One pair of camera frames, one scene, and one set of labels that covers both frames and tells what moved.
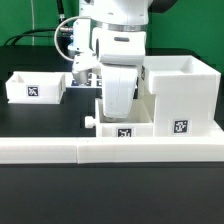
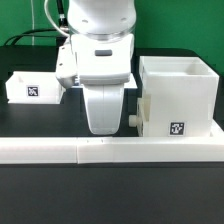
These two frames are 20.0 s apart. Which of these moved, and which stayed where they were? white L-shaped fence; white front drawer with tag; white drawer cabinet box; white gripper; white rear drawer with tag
Moved: white gripper; white front drawer with tag
Stayed: white rear drawer with tag; white L-shaped fence; white drawer cabinet box
